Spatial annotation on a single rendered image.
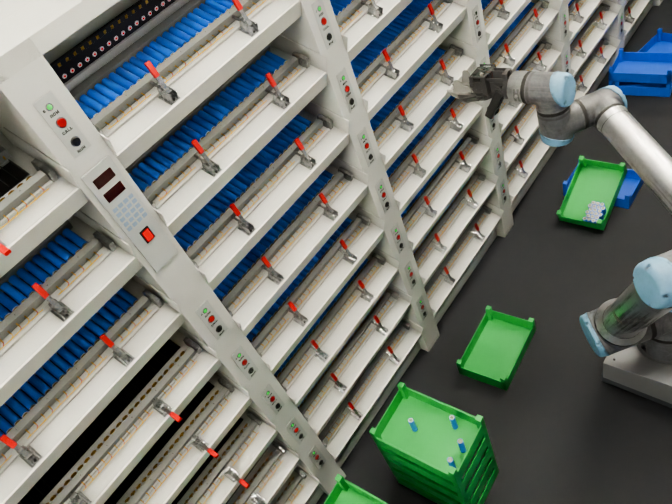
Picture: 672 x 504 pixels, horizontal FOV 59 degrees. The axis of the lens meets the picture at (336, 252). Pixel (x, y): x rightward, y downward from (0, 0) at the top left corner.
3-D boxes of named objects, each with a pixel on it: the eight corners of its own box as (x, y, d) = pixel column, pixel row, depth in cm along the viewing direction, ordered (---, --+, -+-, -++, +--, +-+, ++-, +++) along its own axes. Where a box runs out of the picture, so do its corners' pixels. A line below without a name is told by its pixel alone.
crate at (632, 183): (644, 180, 274) (645, 167, 269) (628, 209, 266) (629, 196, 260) (580, 169, 292) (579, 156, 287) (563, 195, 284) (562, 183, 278)
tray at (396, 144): (472, 69, 217) (478, 48, 209) (383, 174, 191) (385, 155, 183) (426, 48, 223) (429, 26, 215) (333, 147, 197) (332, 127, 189)
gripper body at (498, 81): (478, 63, 176) (515, 63, 169) (483, 88, 182) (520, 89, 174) (465, 77, 173) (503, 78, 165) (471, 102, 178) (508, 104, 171)
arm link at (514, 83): (536, 92, 172) (521, 111, 168) (520, 91, 175) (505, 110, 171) (532, 64, 166) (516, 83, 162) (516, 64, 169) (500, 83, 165)
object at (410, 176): (480, 114, 231) (488, 87, 219) (398, 218, 205) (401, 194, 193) (435, 93, 237) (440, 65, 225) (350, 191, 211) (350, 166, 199)
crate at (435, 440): (487, 428, 184) (483, 416, 178) (457, 485, 175) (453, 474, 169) (405, 393, 201) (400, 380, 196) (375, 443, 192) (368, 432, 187)
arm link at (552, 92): (565, 116, 160) (561, 84, 154) (522, 113, 168) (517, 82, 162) (579, 96, 165) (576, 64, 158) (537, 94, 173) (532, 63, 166)
